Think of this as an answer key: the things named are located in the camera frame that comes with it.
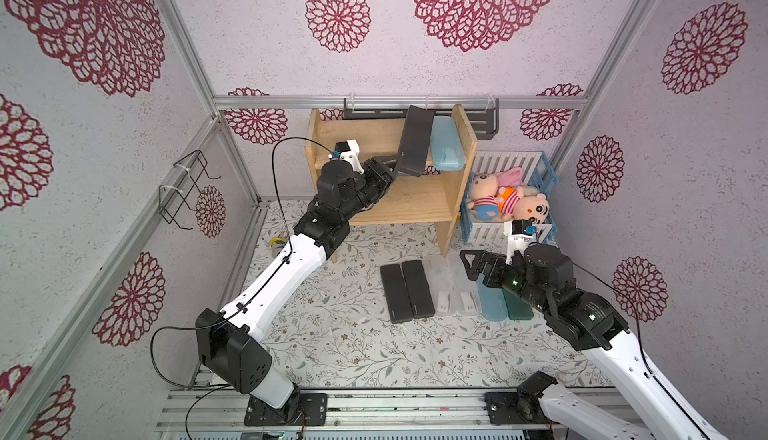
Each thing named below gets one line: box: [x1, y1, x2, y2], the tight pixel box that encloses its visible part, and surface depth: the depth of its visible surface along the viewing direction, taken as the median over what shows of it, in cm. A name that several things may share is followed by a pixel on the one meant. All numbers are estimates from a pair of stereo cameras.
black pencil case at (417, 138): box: [399, 105, 435, 177], surface depth 72 cm
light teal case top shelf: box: [431, 115, 465, 171], surface depth 72 cm
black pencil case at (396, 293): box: [380, 263, 413, 324], surface depth 95 cm
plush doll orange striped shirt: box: [498, 186, 550, 225], surface depth 104 cm
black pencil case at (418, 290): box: [402, 260, 435, 319], surface depth 95 cm
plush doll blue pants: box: [468, 168, 515, 220], surface depth 108 cm
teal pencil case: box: [476, 274, 509, 321], surface depth 91 cm
